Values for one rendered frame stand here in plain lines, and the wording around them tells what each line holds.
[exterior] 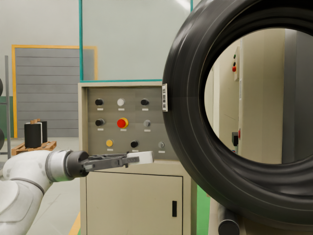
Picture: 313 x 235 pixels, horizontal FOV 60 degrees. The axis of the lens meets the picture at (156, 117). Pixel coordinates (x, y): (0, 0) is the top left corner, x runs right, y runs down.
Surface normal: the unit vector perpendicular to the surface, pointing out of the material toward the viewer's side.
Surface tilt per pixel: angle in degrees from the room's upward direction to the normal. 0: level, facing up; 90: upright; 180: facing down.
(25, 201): 74
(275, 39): 90
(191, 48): 86
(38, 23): 90
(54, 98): 90
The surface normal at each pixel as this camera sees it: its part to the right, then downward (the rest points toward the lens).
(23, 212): 0.91, -0.19
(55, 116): 0.08, 0.05
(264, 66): -0.22, 0.05
